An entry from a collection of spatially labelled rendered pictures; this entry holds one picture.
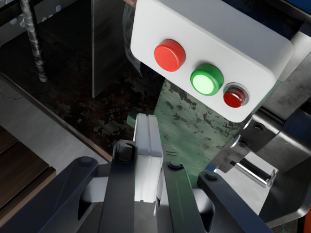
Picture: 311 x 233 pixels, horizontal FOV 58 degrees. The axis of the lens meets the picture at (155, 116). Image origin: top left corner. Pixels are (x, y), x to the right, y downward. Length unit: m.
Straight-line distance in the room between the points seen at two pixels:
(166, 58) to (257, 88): 0.08
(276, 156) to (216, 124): 0.15
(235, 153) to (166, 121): 0.20
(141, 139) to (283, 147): 0.41
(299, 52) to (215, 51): 0.10
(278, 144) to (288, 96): 0.09
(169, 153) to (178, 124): 0.36
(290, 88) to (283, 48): 0.24
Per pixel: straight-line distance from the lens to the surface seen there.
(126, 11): 0.63
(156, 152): 0.15
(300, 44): 0.31
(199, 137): 0.52
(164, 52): 0.25
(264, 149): 0.57
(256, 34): 0.25
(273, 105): 0.53
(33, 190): 0.76
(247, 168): 0.71
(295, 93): 0.50
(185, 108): 0.49
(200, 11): 0.25
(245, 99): 0.25
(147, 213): 3.86
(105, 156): 0.72
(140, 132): 0.17
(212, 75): 0.24
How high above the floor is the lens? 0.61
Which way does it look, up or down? 10 degrees down
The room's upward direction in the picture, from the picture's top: 125 degrees clockwise
